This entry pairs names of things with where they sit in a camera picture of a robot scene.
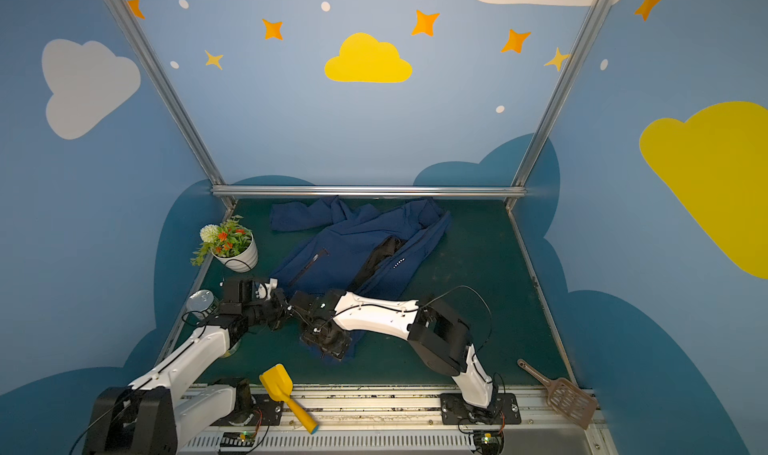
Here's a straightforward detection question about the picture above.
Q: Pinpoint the navy blue zip jacket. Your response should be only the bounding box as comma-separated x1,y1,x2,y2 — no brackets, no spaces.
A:
270,197,452,301

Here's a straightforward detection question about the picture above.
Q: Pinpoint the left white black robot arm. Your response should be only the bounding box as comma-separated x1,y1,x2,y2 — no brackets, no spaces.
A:
74,289,288,454

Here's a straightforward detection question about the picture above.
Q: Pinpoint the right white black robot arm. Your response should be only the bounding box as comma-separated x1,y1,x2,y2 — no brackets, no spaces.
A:
288,290,498,410

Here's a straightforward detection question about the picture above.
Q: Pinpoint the yellow green lidded jar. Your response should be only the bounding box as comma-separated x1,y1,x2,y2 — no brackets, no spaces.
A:
221,341,241,358

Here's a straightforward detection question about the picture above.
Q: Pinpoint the yellow toy shovel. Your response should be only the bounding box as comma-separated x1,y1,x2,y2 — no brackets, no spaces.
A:
259,363,319,434

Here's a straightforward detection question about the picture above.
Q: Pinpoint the silver tin can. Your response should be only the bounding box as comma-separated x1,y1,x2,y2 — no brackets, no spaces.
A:
185,289,218,320

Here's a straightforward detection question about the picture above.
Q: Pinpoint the potted flower plant white pot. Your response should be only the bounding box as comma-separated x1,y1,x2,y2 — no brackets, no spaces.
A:
190,215,258,273

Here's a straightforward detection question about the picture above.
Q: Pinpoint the left circuit board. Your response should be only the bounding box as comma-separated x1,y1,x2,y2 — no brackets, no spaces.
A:
217,431,256,453

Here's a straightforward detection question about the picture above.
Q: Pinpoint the circuit board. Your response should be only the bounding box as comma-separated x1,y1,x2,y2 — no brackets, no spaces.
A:
472,431,505,455
217,431,256,453

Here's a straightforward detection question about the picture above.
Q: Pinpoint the right circuit board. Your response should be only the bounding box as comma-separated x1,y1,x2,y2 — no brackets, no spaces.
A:
472,431,505,455

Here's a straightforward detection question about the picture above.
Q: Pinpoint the brown slotted spatula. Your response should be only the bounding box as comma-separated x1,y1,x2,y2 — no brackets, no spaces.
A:
517,359,598,430

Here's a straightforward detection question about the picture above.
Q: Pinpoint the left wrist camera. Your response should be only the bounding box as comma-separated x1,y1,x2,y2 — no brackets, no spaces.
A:
221,277,278,304

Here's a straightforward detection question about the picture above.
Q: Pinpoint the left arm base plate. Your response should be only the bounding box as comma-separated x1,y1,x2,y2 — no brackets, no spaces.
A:
213,394,285,427

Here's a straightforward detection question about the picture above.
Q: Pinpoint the front aluminium rail base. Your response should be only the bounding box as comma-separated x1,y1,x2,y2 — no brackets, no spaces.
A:
175,385,617,454

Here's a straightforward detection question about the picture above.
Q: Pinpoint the aluminium frame back bar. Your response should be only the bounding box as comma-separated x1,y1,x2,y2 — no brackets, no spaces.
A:
211,185,526,199

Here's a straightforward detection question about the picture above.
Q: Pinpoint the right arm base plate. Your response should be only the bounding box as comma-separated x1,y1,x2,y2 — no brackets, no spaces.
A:
439,393,522,425

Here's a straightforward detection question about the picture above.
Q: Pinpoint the aluminium frame left post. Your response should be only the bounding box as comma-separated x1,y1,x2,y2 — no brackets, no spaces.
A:
103,0,226,187

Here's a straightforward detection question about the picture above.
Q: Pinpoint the aluminium frame post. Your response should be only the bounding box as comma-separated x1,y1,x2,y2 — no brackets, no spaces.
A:
103,0,226,187
505,0,613,215

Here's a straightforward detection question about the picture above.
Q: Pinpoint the aluminium frame right post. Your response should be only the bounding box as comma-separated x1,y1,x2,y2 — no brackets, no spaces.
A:
505,0,613,215

